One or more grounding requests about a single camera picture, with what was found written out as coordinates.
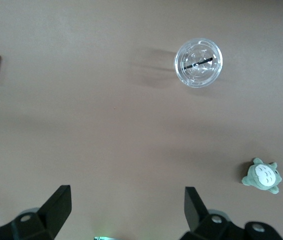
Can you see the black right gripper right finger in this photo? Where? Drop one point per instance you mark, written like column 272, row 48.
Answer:
column 201, row 225

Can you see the clear plastic lidded cup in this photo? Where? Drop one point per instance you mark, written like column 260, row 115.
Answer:
column 206, row 75

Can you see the black drinking straw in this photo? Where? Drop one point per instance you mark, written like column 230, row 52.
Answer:
column 198, row 63

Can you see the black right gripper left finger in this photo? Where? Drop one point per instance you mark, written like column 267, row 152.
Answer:
column 51, row 207

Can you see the green Totoro plush toy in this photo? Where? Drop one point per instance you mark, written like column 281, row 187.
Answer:
column 264, row 175

